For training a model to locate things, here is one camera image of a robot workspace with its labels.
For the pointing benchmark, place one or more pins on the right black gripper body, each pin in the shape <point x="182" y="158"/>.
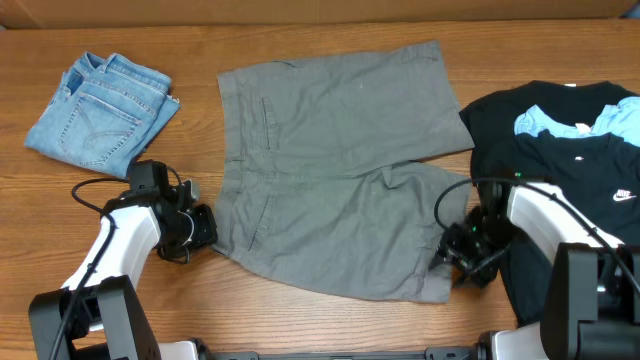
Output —
<point x="480" y="251"/>

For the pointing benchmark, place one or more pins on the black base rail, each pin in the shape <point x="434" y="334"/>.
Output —
<point x="340" y="355"/>

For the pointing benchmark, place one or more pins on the folded blue denim jeans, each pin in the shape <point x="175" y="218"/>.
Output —
<point x="104" y="114"/>

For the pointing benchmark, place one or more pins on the black t-shirt underneath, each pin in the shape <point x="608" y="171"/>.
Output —
<point x="491" y="118"/>

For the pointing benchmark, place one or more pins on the grey cotton shorts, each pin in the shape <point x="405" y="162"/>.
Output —
<point x="327" y="184"/>

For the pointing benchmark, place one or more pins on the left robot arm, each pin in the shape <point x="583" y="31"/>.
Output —
<point x="96" y="314"/>

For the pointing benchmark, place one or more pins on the light blue shirt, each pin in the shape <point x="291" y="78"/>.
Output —
<point x="621" y="119"/>

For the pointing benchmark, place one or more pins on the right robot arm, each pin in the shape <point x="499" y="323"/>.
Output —
<point x="591" y="309"/>

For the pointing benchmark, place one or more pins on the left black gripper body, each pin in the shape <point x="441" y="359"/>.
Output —
<point x="199" y="227"/>

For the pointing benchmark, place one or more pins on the black Nike t-shirt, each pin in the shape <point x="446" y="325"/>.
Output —
<point x="598" y="175"/>

